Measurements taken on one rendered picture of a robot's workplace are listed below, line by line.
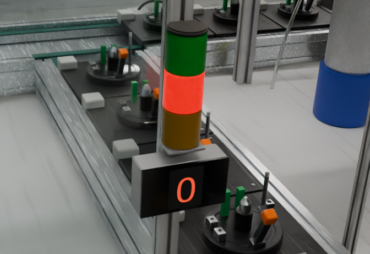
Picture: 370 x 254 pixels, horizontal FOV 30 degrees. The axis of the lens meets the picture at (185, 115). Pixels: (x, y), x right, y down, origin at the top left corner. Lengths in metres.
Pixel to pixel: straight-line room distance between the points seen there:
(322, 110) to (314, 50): 0.44
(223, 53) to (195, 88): 1.30
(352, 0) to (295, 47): 0.51
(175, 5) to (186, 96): 0.11
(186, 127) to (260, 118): 1.04
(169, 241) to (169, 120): 0.22
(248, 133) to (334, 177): 0.27
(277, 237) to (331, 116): 0.74
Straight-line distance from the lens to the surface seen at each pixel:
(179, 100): 0.84
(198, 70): 0.83
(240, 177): 1.39
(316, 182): 1.62
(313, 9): 2.43
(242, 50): 2.04
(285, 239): 1.23
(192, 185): 0.90
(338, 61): 1.84
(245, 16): 2.00
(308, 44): 2.28
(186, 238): 1.20
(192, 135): 0.86
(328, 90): 1.87
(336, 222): 1.50
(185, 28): 0.82
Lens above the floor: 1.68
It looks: 26 degrees down
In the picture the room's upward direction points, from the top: 4 degrees clockwise
